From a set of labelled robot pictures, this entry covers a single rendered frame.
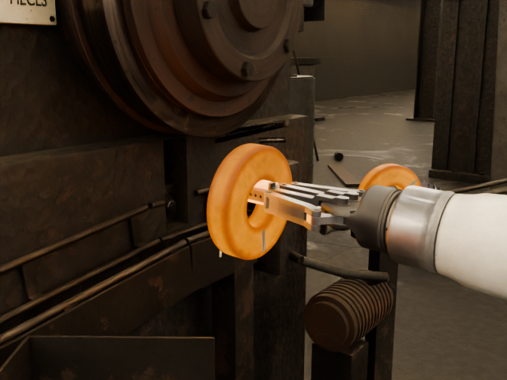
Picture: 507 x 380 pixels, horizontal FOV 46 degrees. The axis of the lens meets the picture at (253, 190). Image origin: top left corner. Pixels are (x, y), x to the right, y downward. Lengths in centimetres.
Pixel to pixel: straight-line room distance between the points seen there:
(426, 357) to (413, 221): 158
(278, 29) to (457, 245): 55
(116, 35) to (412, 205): 46
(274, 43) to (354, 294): 56
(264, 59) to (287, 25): 9
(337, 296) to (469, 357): 106
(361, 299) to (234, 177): 63
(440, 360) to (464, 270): 157
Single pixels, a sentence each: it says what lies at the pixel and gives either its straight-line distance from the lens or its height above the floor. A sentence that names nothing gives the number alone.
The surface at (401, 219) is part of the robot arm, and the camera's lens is 64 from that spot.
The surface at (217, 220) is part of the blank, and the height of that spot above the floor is 82.
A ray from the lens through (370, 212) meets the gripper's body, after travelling 66.
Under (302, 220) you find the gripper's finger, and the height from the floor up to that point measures 83.
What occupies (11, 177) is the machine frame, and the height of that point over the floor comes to 85.
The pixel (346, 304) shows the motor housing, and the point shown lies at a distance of 124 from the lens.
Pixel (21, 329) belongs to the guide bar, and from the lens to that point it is 83.
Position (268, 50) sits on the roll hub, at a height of 102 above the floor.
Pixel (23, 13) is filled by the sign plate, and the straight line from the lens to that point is 94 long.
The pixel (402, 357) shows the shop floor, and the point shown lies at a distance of 218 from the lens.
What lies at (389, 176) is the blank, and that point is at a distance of 133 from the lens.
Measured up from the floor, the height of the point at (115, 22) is 106.
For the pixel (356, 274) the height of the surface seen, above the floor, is 56.
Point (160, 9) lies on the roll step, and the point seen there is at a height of 108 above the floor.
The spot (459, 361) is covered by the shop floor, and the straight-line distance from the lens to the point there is 221.
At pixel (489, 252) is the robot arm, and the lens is 61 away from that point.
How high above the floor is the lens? 102
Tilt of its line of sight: 13 degrees down
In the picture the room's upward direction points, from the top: straight up
